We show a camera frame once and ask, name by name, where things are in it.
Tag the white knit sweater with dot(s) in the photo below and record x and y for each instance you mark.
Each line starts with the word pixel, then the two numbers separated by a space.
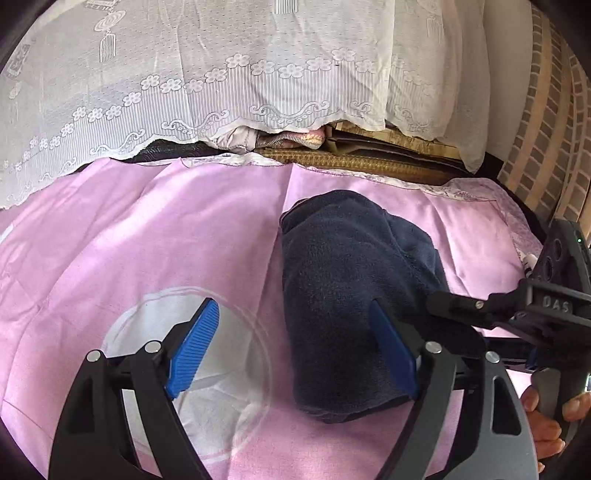
pixel 529 263

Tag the white lace cover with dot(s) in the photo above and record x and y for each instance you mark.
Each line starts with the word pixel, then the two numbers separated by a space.
pixel 93 79

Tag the navy school cardigan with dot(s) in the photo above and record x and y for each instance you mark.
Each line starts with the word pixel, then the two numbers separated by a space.
pixel 341 252

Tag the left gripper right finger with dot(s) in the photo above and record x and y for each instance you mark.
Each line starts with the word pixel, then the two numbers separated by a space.
pixel 466 421

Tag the pink bed sheet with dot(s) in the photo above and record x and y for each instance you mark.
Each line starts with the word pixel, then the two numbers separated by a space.
pixel 112 257

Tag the woven bamboo mat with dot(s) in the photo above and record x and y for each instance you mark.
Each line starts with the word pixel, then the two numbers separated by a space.
pixel 344 146

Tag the brick pattern curtain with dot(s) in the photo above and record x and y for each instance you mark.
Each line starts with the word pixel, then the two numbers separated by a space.
pixel 548 166

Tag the person's right hand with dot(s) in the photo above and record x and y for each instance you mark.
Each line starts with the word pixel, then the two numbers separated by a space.
pixel 546 431

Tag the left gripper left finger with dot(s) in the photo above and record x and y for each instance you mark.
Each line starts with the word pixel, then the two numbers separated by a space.
pixel 93 438

